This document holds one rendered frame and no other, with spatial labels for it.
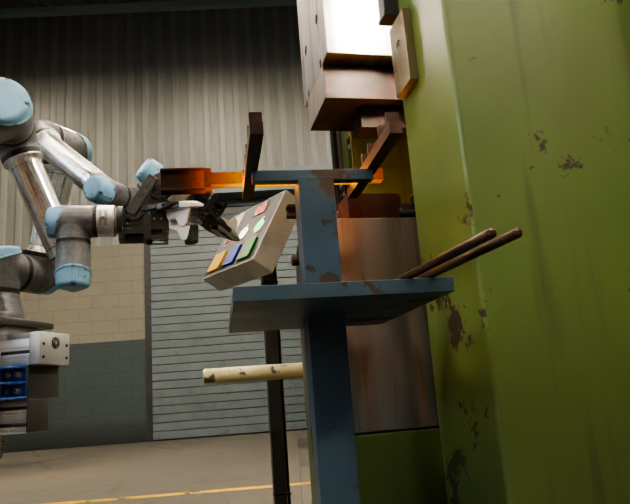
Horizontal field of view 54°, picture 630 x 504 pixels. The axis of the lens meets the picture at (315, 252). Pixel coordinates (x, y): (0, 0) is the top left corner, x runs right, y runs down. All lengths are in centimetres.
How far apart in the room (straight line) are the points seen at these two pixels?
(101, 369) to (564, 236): 909
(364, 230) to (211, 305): 838
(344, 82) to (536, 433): 96
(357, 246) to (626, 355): 55
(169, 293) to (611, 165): 881
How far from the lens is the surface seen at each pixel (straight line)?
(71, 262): 147
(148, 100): 1088
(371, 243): 133
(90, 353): 1001
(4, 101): 157
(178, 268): 981
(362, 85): 163
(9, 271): 203
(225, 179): 117
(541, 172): 122
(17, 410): 190
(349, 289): 82
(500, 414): 110
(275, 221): 195
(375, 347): 129
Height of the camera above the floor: 56
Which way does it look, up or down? 13 degrees up
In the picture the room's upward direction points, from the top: 4 degrees counter-clockwise
